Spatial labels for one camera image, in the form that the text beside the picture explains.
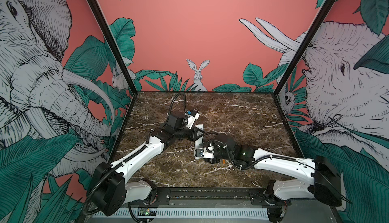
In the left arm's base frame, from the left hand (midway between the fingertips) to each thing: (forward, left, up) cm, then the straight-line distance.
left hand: (204, 132), depth 75 cm
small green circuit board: (-30, +30, -19) cm, 47 cm away
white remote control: (-5, +3, -2) cm, 6 cm away
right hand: (-7, +3, -4) cm, 8 cm away
